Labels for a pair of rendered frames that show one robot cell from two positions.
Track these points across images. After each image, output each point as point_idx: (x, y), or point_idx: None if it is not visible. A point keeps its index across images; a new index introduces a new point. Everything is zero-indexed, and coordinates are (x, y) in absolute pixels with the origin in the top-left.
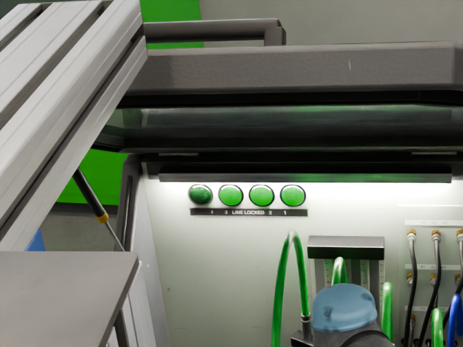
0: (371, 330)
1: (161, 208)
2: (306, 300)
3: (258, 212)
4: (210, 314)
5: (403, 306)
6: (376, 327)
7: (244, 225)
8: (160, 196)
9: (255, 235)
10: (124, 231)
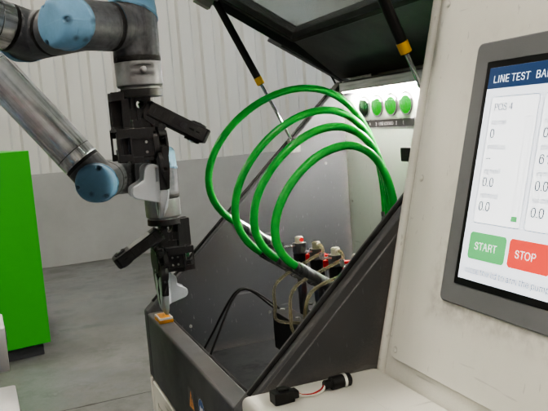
0: (152, 31)
1: (349, 121)
2: (382, 193)
3: (391, 122)
4: (369, 228)
5: None
6: (123, 5)
7: (384, 136)
8: (349, 111)
9: (389, 146)
10: (303, 121)
